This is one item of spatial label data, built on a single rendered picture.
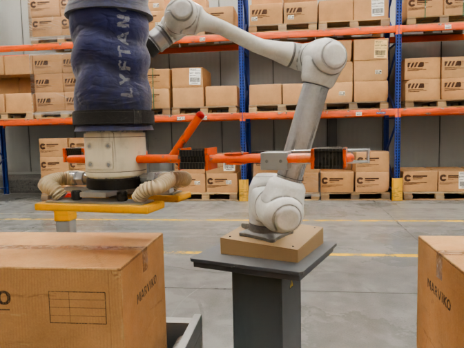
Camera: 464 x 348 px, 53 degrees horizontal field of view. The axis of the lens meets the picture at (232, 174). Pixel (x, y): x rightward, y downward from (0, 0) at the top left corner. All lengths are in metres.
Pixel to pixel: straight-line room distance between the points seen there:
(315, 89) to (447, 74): 7.17
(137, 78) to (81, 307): 0.61
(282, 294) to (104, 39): 1.24
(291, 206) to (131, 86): 0.76
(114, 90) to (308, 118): 0.79
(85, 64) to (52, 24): 8.40
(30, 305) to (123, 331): 0.25
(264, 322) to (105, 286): 0.99
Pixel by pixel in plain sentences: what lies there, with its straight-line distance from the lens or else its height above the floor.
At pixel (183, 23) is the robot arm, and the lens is 1.66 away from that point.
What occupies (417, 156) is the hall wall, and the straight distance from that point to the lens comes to 10.03.
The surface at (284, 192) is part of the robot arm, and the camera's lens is 1.74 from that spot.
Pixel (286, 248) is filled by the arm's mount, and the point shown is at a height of 0.80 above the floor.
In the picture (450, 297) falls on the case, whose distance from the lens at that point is 1.30.
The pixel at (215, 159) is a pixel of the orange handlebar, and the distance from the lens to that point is 1.20.
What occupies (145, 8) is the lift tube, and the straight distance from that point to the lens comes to 1.34.
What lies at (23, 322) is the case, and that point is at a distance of 1.34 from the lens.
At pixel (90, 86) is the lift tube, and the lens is 1.28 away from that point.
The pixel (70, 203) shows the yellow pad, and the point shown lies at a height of 1.10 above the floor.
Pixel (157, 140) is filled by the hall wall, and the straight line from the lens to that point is 10.15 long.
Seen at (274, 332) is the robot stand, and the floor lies 0.43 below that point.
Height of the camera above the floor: 1.28
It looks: 5 degrees down
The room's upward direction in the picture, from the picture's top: 1 degrees counter-clockwise
